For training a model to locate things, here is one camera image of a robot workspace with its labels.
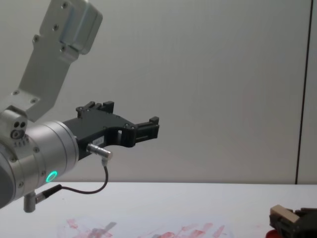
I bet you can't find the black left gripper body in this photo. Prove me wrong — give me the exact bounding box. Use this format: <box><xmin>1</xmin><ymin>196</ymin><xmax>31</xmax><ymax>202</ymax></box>
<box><xmin>62</xmin><ymin>109</ymin><xmax>136</xmax><ymax>161</ymax></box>

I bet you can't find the thin dark gripper cable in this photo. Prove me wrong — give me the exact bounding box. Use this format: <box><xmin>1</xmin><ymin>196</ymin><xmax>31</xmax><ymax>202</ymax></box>
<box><xmin>23</xmin><ymin>143</ymin><xmax>114</xmax><ymax>213</ymax></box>

